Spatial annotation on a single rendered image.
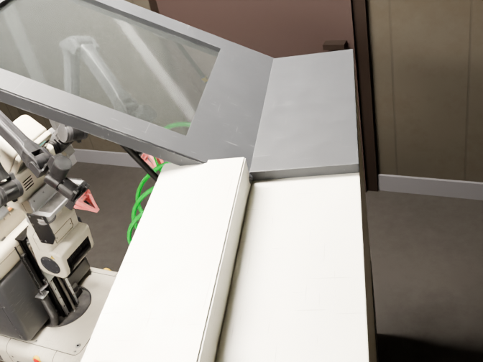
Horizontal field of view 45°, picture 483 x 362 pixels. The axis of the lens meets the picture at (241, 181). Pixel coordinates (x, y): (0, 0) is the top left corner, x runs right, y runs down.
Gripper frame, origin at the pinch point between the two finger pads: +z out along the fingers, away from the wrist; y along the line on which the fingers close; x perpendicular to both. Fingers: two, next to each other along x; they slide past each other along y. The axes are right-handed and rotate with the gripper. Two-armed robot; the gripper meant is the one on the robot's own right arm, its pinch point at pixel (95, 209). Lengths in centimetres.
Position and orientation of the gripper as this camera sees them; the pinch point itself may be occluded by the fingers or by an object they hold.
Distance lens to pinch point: 203.0
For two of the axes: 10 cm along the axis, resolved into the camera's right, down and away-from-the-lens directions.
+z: 7.9, 6.1, 0.9
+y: 4.9, -5.3, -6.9
